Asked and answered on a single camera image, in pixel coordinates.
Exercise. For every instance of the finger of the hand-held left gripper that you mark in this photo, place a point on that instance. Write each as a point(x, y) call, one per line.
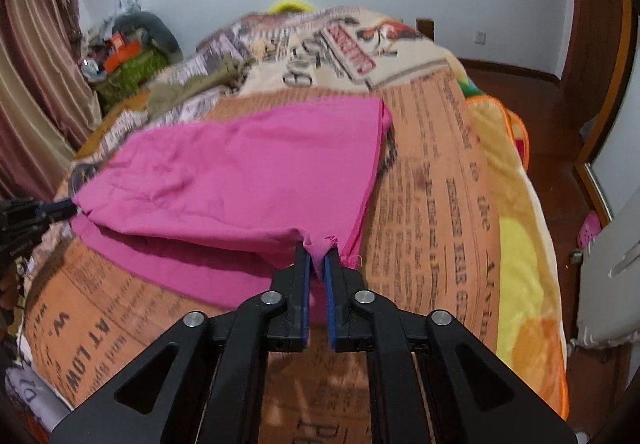
point(57, 210)

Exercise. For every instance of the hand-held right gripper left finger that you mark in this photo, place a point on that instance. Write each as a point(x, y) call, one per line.
point(301, 274)

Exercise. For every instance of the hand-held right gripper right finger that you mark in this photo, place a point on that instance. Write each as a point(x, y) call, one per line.
point(330, 284)

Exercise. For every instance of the pink pants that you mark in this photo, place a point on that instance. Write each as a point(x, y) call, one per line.
point(240, 174)

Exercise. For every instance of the olive green pants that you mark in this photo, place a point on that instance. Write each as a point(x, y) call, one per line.
point(185, 89)

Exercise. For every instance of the striped brown curtain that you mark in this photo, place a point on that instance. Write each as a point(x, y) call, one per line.
point(35, 74)

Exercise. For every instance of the newspaper print blanket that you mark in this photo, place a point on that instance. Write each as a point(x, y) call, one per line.
point(430, 184)

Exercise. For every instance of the green storage box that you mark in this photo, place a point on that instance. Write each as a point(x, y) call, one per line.
point(130, 72)

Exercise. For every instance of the orange box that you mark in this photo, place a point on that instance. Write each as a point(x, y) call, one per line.
point(122, 54)

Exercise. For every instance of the yellow orange fleece blanket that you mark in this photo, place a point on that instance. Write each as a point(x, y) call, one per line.
point(520, 249)

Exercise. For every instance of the grey neck pillow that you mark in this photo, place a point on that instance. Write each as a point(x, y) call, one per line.
point(160, 32)

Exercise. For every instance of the pink shoe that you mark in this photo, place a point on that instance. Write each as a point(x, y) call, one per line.
point(589, 229)

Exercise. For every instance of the yellow pillow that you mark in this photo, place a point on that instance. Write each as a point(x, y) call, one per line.
point(292, 5)

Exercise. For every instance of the white cloth covered furniture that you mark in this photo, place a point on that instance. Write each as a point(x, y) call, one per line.
point(615, 284)

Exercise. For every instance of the wooden door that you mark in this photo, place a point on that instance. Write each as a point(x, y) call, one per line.
point(595, 24)

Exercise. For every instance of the dark wall panel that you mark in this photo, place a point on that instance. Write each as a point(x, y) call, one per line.
point(424, 28)

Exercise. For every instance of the white wall socket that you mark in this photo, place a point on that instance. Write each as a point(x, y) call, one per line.
point(480, 37)

